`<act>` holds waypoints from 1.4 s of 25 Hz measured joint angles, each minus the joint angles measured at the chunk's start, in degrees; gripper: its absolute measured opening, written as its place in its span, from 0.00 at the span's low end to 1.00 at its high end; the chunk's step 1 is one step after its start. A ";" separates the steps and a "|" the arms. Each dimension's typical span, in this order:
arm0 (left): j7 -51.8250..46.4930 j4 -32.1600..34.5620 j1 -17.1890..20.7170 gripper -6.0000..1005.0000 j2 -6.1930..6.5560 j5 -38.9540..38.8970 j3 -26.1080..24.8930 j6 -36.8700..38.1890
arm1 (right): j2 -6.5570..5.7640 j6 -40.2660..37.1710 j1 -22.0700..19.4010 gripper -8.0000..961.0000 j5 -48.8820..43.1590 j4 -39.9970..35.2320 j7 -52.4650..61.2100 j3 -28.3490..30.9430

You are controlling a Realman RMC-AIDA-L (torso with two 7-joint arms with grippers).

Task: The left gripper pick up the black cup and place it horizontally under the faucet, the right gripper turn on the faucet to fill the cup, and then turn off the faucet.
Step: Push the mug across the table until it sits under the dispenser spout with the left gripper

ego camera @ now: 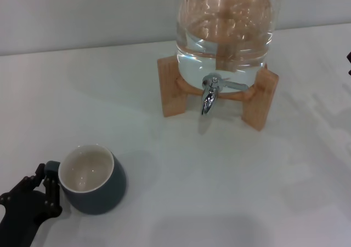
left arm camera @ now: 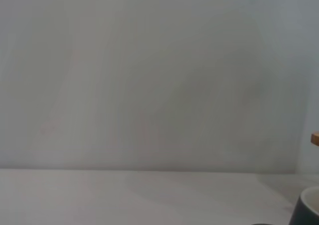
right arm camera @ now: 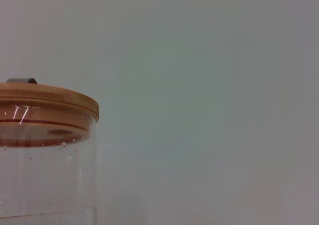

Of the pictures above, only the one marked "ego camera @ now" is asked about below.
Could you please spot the chrome faucet tap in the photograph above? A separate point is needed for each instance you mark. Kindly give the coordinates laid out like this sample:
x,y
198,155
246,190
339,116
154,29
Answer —
x,y
209,99

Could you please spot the wooden dispenser stand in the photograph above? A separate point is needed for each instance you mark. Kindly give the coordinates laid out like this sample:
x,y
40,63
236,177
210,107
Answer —
x,y
171,93

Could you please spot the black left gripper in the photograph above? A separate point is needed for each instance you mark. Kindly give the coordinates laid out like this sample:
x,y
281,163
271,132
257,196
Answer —
x,y
19,214

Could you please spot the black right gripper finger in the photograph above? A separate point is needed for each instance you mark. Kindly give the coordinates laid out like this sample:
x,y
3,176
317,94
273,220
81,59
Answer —
x,y
349,56

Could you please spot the clear glass water jar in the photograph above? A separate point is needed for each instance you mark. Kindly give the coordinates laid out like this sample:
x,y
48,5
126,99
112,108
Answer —
x,y
225,25

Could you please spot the dark grey ceramic cup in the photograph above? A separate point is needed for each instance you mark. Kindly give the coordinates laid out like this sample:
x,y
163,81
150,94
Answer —
x,y
98,200

